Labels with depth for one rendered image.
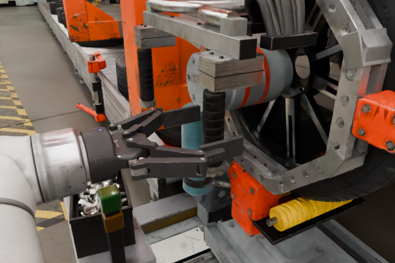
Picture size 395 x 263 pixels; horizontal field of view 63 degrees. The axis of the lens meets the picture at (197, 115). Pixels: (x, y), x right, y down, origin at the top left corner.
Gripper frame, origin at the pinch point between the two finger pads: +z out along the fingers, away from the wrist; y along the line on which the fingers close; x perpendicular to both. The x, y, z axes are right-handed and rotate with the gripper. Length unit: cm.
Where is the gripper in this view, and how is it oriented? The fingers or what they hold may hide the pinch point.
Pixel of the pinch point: (212, 128)
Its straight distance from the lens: 52.8
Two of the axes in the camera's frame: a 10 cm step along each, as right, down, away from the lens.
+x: 0.0, -9.2, -4.0
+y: 4.6, 3.6, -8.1
